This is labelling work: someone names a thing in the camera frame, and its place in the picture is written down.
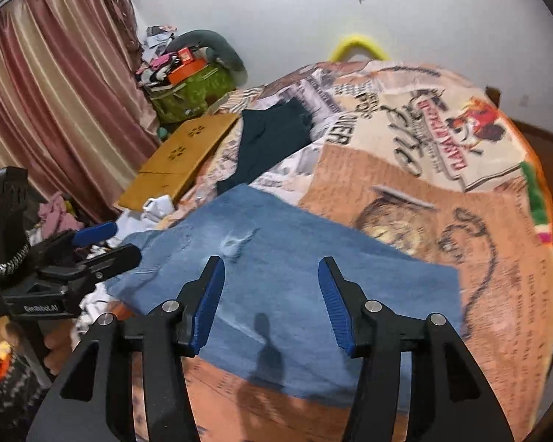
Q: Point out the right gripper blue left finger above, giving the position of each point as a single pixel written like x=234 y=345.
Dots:
x=176 y=329

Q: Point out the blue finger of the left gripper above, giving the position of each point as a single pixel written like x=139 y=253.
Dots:
x=111 y=264
x=94 y=235

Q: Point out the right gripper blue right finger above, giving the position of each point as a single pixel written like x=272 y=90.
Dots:
x=367 y=330

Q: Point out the blue denim jeans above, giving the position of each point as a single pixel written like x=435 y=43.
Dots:
x=271 y=326

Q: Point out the white plastic bag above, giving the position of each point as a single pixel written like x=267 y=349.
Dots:
x=153 y=211

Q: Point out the pink striped curtain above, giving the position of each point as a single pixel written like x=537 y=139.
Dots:
x=71 y=113

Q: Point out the green storage bag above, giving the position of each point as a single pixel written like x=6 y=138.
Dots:
x=193 y=96

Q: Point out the orange box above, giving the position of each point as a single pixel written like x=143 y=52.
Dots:
x=185 y=71

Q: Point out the black folded garment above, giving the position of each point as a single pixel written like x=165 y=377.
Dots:
x=269 y=136

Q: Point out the yellow foam tube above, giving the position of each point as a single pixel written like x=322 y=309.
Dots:
x=355 y=45

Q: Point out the wooden bed post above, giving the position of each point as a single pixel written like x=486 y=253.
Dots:
x=494 y=95

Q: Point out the wall power socket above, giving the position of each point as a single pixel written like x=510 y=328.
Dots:
x=524 y=100

